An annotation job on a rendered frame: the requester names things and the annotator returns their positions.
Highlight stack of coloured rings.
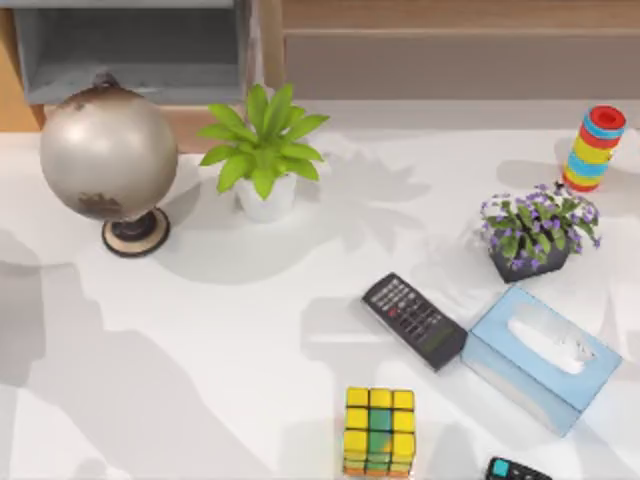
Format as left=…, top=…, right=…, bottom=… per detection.
left=561, top=104, right=628, bottom=193

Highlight wooden cupboard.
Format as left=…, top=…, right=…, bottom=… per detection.
left=0, top=0, right=640, bottom=155

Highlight grey cabinet with dark inside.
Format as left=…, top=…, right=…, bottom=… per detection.
left=12, top=0, right=261, bottom=105

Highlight green plant in white pot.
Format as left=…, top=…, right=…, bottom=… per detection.
left=196, top=82, right=331, bottom=223

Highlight black calculator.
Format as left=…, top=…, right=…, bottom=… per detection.
left=361, top=272, right=469, bottom=373

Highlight light blue tissue box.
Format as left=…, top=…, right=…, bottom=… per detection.
left=459, top=285, right=624, bottom=439

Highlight silver globe on round stand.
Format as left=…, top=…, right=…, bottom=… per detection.
left=39, top=72, right=179, bottom=259

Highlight purple flowers in dark pot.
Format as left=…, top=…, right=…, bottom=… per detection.
left=479, top=183, right=603, bottom=285

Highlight black device with cyan button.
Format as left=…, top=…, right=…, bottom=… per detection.
left=484, top=456, right=555, bottom=480

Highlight yellow and green puzzle cube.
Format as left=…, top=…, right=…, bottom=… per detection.
left=342, top=386, right=417, bottom=477

